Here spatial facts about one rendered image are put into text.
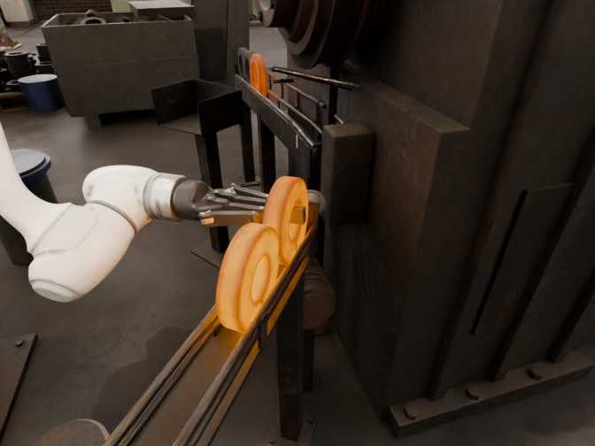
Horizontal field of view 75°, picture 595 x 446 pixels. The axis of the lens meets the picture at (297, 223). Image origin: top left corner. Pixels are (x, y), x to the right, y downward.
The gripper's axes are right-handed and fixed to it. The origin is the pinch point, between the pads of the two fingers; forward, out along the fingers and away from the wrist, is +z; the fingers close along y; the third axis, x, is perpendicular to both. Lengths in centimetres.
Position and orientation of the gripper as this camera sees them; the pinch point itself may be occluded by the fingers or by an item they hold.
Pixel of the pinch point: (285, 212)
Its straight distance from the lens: 67.9
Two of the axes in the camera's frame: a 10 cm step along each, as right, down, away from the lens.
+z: 9.5, 1.3, -2.8
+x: -0.4, -8.4, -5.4
